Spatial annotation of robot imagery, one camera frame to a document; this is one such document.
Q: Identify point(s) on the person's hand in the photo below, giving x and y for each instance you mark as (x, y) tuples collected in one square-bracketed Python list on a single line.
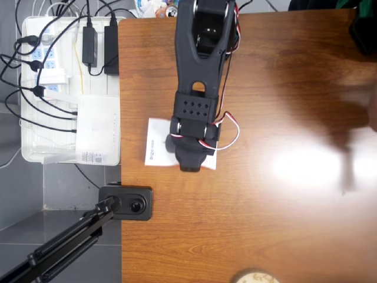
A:
[(374, 112)]

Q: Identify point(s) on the white router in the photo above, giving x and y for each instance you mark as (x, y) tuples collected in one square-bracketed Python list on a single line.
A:
[(97, 129)]

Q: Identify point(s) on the printed plastic bag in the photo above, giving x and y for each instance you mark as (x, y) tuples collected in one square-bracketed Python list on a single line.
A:
[(147, 7)]

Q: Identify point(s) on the wide black power adapter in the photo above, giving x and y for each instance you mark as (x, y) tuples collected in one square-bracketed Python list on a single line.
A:
[(111, 50)]

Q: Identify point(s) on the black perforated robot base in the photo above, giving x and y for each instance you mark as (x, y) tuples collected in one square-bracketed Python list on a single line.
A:
[(365, 32)]

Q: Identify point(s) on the slim black power adapter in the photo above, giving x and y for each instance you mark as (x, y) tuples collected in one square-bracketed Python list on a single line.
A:
[(89, 44)]

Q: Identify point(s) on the drink can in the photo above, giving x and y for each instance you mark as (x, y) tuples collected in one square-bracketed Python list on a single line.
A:
[(171, 11)]

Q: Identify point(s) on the black power plug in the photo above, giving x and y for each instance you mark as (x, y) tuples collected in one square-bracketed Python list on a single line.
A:
[(36, 66), (38, 91), (29, 40)]

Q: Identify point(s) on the white orange mouse box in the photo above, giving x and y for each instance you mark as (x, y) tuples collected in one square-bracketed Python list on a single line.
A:
[(156, 147)]

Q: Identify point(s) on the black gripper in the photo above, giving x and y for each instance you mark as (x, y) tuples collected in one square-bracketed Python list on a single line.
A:
[(189, 165)]

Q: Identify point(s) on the black stand base clamp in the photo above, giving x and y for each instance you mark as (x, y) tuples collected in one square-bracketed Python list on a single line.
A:
[(138, 203)]

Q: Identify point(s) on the black office chair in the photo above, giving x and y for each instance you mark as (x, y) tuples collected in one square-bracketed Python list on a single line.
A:
[(312, 4)]

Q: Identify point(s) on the white power strip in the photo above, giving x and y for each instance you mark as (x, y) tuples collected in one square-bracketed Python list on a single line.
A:
[(48, 54)]

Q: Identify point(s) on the white charger plug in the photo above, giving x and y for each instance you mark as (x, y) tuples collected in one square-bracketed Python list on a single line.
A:
[(53, 76)]

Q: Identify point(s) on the round wooden coaster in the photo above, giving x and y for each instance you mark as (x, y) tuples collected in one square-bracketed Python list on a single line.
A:
[(256, 277)]

